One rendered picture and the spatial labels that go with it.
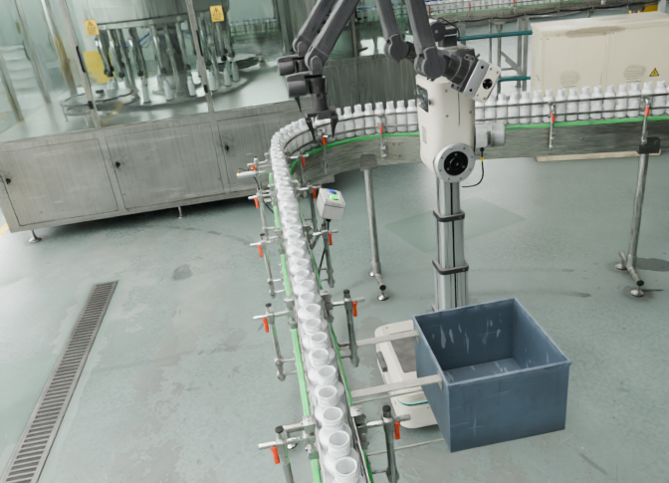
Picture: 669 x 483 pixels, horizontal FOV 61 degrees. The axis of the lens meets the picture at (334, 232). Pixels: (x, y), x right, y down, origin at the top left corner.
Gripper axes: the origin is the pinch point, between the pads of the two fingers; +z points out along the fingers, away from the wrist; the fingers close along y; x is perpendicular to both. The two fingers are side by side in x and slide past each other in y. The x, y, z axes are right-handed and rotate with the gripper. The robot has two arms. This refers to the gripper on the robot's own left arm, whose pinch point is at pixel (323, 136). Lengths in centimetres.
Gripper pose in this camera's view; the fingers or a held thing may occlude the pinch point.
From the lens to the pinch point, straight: 192.9
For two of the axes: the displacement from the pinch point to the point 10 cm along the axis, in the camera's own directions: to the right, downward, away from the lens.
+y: 9.9, -1.5, 0.8
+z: 1.0, 9.0, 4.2
